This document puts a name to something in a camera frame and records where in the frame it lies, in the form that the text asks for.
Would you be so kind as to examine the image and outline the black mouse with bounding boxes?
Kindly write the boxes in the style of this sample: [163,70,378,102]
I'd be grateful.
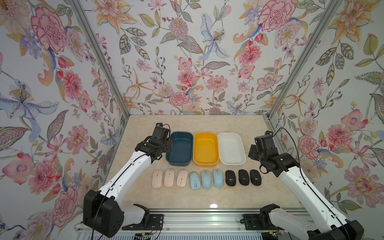
[250,170,262,186]
[225,170,237,187]
[239,170,250,186]

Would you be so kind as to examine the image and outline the light blue mouse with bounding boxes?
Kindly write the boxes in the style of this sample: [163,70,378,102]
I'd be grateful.
[189,172,201,190]
[201,170,212,190]
[213,169,224,189]

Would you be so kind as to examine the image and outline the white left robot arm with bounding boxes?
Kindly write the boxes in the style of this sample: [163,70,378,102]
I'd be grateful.
[83,137,172,238]

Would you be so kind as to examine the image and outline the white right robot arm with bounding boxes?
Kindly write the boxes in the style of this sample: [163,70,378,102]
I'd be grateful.
[248,145,364,240]

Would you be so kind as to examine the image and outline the dark teal storage box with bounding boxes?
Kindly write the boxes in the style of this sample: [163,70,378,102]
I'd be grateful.
[166,132,194,167]

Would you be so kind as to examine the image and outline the white storage box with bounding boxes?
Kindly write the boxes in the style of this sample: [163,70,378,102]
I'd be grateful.
[218,133,247,167]

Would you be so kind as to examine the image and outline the yellow storage box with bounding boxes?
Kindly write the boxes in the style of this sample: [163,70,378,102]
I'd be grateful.
[193,133,220,168]

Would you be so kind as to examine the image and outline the pink mouse far left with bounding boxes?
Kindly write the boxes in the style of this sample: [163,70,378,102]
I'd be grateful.
[152,170,163,189]

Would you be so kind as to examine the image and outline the pink mouse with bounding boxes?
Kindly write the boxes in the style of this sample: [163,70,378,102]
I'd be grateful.
[164,169,175,188]
[152,170,163,189]
[176,169,189,188]

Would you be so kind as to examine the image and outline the pink mouse middle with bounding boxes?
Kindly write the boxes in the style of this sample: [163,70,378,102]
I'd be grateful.
[164,169,175,188]

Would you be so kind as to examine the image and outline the pink mouse right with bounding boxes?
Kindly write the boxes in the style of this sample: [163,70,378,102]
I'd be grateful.
[176,169,189,188]

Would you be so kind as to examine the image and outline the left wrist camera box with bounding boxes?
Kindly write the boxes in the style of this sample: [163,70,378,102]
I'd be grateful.
[152,123,171,142]

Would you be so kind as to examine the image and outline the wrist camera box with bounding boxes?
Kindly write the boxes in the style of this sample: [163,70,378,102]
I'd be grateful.
[152,123,171,142]
[255,131,276,152]

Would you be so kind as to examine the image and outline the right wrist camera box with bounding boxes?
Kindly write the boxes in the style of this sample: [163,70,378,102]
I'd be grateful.
[255,131,276,152]

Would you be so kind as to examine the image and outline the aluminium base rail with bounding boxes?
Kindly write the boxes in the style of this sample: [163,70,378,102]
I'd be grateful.
[73,207,334,240]

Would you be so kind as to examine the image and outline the left aluminium corner post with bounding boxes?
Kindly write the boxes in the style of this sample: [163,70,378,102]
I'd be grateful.
[69,0,130,120]

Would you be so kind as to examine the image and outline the aluminium corner post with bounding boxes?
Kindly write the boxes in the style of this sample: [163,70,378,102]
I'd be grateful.
[69,0,130,120]
[264,0,341,121]

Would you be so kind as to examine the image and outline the right aluminium corner post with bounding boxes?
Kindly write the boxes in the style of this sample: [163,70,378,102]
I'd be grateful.
[264,0,341,121]

